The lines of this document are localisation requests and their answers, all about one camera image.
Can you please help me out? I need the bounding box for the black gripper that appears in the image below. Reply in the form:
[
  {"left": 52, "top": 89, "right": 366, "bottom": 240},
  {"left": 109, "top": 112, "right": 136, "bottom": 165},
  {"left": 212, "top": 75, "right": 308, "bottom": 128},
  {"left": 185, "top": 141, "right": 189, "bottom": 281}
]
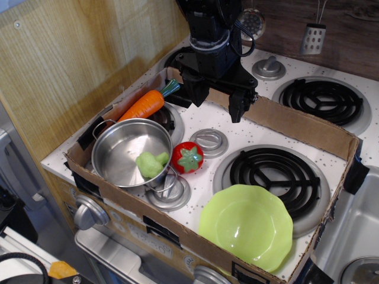
[{"left": 176, "top": 44, "right": 258, "bottom": 123}]

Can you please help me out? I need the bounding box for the green toy broccoli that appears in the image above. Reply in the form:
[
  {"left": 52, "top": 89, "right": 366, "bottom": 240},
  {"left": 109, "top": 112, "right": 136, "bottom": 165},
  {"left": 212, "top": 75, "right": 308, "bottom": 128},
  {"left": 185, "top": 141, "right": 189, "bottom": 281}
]
[{"left": 136, "top": 151, "right": 169, "bottom": 179}]

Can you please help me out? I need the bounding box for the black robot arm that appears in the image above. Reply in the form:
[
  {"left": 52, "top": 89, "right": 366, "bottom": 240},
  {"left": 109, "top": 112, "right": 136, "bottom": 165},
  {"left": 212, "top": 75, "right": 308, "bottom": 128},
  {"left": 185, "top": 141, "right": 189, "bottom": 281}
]
[{"left": 175, "top": 1, "right": 258, "bottom": 123}]

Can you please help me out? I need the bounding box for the centre silver stove knob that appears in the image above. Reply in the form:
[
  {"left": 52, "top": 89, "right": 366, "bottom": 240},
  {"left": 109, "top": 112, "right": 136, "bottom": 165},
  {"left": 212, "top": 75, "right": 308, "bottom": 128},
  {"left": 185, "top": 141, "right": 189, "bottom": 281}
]
[{"left": 190, "top": 128, "right": 229, "bottom": 159}]

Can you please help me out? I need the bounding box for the silver stove knob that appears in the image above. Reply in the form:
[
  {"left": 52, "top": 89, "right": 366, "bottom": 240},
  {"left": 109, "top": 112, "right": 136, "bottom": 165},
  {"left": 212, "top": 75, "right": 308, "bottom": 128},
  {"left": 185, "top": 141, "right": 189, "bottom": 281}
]
[
  {"left": 190, "top": 128, "right": 229, "bottom": 159},
  {"left": 146, "top": 174, "right": 191, "bottom": 212},
  {"left": 252, "top": 56, "right": 286, "bottom": 81}
]

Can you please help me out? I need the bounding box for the front left black burner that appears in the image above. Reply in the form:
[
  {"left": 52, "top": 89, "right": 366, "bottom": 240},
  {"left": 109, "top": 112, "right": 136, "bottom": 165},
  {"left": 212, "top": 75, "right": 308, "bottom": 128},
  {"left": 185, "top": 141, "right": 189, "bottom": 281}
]
[{"left": 148, "top": 102, "right": 185, "bottom": 146}]

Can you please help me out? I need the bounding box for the black burner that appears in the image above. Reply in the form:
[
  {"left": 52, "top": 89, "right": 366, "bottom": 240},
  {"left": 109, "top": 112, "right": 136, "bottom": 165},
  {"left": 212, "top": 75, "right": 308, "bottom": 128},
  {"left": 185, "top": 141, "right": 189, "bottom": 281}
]
[
  {"left": 148, "top": 102, "right": 185, "bottom": 146},
  {"left": 272, "top": 76, "right": 372, "bottom": 135},
  {"left": 159, "top": 46, "right": 194, "bottom": 71},
  {"left": 213, "top": 144, "right": 331, "bottom": 238}
]

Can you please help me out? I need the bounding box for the back left black burner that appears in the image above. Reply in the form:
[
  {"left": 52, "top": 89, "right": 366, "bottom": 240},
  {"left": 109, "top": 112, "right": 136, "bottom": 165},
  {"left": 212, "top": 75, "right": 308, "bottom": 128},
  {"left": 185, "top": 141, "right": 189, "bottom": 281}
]
[{"left": 159, "top": 46, "right": 194, "bottom": 71}]

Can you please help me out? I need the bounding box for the back silver stove knob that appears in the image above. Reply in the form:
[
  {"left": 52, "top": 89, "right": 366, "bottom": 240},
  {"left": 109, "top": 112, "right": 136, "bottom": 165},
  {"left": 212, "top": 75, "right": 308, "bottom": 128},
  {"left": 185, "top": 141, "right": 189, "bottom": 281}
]
[{"left": 252, "top": 56, "right": 286, "bottom": 81}]

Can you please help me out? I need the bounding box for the red toy tomato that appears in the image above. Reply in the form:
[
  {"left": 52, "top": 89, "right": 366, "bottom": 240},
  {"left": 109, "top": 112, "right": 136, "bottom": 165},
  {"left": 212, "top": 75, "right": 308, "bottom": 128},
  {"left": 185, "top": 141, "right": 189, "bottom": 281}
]
[{"left": 171, "top": 141, "right": 204, "bottom": 174}]

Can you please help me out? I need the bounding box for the orange toy carrot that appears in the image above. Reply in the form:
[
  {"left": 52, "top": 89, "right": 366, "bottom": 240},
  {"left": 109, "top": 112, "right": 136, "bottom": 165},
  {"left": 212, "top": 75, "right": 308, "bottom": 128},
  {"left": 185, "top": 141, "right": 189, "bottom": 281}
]
[{"left": 117, "top": 79, "right": 180, "bottom": 122}]

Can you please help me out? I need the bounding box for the hanging round metal strainer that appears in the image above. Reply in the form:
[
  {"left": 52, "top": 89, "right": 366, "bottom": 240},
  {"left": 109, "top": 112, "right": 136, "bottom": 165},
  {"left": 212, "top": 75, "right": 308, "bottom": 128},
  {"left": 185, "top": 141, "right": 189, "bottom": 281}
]
[{"left": 238, "top": 1, "right": 266, "bottom": 40}]

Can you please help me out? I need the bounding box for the front silver stove knob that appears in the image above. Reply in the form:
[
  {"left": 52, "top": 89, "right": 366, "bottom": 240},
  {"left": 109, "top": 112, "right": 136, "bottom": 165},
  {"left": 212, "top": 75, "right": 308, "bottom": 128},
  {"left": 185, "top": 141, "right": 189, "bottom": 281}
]
[{"left": 146, "top": 174, "right": 191, "bottom": 212}]

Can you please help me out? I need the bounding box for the hanging metal grater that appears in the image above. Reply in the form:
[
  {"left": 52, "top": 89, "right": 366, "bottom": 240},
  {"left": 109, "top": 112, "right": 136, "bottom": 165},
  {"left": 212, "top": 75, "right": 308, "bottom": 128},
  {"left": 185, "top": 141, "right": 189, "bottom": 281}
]
[{"left": 300, "top": 1, "right": 327, "bottom": 56}]

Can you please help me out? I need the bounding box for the small steel pot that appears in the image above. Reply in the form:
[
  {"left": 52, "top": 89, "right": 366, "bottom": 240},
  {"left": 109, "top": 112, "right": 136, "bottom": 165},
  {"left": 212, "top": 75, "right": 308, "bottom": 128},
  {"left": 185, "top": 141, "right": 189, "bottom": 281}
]
[{"left": 91, "top": 118, "right": 178, "bottom": 193}]

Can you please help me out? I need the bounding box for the front right black burner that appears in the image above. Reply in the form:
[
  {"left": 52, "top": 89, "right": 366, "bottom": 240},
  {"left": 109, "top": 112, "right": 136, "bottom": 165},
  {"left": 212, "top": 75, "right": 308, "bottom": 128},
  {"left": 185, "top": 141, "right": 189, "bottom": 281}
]
[{"left": 213, "top": 144, "right": 331, "bottom": 238}]

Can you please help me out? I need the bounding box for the back right black burner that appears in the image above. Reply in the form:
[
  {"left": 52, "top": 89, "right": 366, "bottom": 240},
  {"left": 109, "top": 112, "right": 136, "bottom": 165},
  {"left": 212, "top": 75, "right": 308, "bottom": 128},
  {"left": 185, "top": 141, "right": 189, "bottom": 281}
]
[{"left": 272, "top": 76, "right": 372, "bottom": 135}]

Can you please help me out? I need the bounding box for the light green plastic plate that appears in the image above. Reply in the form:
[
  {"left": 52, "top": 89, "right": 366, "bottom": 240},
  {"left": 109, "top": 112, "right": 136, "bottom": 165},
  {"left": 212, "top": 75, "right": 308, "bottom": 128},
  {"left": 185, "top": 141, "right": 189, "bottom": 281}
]
[{"left": 198, "top": 185, "right": 293, "bottom": 272}]

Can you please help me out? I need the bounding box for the silver oven dial knob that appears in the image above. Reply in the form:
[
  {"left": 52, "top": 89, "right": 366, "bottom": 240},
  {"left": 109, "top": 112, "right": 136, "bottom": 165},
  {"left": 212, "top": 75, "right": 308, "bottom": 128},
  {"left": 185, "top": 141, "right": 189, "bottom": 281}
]
[{"left": 74, "top": 195, "right": 110, "bottom": 230}]

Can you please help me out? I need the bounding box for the steel sink basin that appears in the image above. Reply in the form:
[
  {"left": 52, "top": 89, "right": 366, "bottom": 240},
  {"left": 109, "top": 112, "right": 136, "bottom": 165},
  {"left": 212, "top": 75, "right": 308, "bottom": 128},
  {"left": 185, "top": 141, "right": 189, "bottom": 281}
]
[{"left": 314, "top": 166, "right": 378, "bottom": 283}]

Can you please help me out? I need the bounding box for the orange yellow plastic piece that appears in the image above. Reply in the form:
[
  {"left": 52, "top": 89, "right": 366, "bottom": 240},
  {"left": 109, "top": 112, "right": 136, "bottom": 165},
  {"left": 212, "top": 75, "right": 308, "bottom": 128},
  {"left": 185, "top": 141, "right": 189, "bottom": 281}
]
[{"left": 48, "top": 261, "right": 78, "bottom": 279}]

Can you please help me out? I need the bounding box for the silver oven door handle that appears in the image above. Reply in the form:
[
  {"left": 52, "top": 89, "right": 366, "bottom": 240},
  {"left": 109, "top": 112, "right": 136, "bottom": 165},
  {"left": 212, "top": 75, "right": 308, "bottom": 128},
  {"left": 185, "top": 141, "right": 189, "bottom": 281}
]
[{"left": 75, "top": 228, "right": 193, "bottom": 283}]

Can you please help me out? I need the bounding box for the black cable loop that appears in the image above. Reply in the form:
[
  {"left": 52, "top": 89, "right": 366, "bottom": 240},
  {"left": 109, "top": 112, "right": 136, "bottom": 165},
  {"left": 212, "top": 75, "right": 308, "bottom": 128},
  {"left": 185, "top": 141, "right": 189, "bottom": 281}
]
[{"left": 0, "top": 251, "right": 50, "bottom": 284}]

